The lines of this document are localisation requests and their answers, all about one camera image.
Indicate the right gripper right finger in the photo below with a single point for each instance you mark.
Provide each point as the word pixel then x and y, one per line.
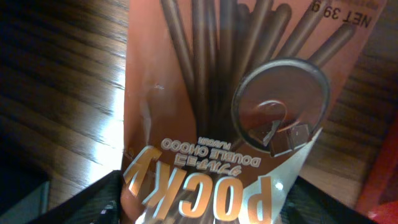
pixel 306 204

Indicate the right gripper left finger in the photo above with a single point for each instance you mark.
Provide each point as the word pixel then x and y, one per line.
pixel 99 203

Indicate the black gift box with lid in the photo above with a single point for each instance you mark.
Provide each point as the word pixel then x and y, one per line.
pixel 24 195

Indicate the red Hello Panda box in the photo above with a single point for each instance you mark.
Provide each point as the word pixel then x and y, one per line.
pixel 378 198

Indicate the brown Pocky box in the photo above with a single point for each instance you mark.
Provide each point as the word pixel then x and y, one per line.
pixel 224 101

